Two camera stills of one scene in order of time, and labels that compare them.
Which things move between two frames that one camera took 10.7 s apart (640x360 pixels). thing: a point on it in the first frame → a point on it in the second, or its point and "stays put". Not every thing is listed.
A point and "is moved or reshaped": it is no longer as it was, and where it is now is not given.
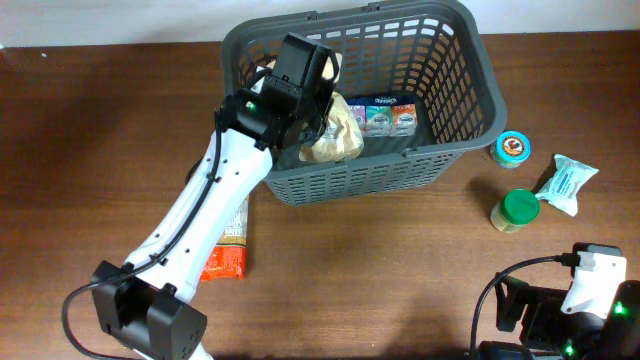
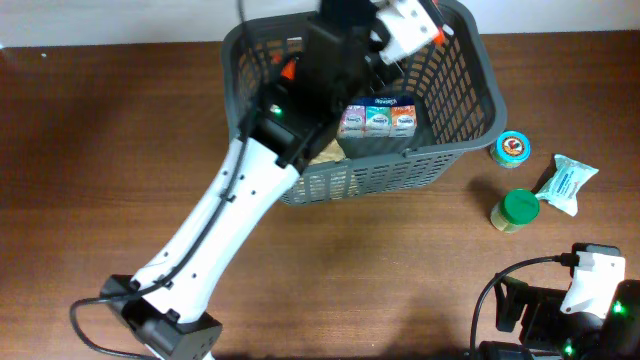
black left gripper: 313,129 → 376,77
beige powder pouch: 341,137 is moved or reshaped
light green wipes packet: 562,189 stays put
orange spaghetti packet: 229,257 is moved or reshaped
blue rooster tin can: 511,149 stays put
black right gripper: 543,305 stays put
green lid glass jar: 515,210 stays put
